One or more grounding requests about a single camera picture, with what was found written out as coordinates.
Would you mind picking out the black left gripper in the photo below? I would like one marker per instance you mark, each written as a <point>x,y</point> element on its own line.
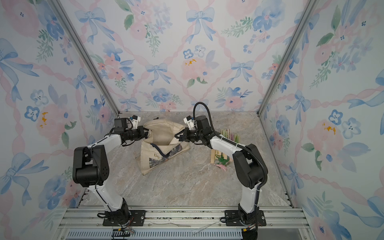
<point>141,130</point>

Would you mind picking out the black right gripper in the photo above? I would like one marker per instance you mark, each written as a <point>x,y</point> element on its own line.
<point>186,136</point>

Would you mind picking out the white red printed fan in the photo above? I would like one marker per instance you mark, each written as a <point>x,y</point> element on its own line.
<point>213,156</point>

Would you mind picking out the beige tote bag navy handles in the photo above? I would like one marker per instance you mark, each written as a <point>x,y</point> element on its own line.
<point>161,144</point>

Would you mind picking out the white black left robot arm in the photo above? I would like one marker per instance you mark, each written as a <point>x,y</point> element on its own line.
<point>91,167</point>

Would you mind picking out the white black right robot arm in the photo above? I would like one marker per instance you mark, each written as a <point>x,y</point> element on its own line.
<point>250,168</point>

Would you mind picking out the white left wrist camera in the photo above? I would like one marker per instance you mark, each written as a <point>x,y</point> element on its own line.
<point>134,120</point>

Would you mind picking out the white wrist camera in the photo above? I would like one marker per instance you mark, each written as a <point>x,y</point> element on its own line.
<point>134,120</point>
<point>190,122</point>

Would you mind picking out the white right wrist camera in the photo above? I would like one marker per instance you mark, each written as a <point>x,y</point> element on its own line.
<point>190,122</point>

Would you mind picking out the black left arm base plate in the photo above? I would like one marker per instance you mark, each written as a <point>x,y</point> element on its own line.
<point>137,220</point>

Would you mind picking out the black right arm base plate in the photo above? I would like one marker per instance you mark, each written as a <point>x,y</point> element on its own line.
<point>236,218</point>

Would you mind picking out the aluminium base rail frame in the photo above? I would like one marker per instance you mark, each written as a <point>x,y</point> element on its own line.
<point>184,223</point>

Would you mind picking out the aluminium corner post left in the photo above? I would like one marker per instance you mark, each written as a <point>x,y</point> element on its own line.
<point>64,19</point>

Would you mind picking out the aluminium corner post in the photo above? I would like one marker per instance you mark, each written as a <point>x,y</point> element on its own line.
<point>291,47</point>
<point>64,19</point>

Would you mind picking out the aluminium corner post right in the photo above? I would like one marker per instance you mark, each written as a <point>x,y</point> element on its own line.
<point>291,47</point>

